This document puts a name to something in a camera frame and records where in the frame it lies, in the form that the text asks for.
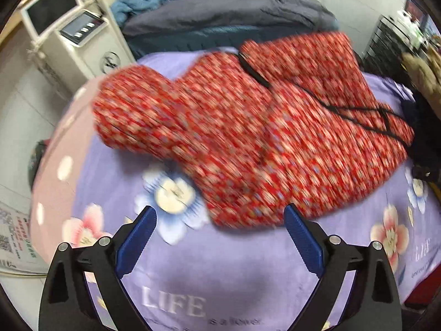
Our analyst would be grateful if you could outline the purple floral blanket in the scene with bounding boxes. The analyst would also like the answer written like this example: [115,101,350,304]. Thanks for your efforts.
[74,46,441,331]

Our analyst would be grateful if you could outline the grey quilt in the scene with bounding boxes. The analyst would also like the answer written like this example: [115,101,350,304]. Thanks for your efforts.
[122,0,340,38]

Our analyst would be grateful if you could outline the printed paper sheet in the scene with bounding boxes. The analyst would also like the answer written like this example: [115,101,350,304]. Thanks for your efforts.
[0,200,47,276]

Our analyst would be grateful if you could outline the white framed machine monitor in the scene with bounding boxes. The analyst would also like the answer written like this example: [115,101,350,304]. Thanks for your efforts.
[21,0,83,40]

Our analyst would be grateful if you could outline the white beauty machine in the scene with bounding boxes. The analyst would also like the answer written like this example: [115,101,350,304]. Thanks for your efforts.
[29,0,136,92]

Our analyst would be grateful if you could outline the red floral padded coat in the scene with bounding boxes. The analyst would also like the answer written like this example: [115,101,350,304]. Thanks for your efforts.
[92,31,416,230]

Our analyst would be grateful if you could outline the dark garment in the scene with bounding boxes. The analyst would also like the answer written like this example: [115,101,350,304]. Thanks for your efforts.
[401,90,441,180]

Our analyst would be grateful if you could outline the blue duvet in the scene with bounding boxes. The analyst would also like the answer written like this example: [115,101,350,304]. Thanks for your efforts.
[111,0,187,26]

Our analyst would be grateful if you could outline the black drawer cabinet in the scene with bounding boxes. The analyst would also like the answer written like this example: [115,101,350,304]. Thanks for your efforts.
[362,14,419,76]

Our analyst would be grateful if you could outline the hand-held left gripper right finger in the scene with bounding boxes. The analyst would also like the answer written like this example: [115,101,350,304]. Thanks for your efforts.
[283,203,403,331]

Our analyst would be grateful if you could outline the brown fur garment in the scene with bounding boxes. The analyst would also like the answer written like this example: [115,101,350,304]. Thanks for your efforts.
[401,46,441,100]

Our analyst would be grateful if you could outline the white plastic bottle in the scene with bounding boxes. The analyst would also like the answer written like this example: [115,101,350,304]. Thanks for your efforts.
[408,21,424,49]

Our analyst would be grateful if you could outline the pink polka-dot bed sheet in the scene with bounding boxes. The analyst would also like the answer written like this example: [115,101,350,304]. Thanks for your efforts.
[29,76,114,283]

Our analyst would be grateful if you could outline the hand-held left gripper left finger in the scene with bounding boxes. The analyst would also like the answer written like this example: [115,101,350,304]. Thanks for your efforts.
[39,205,158,331]

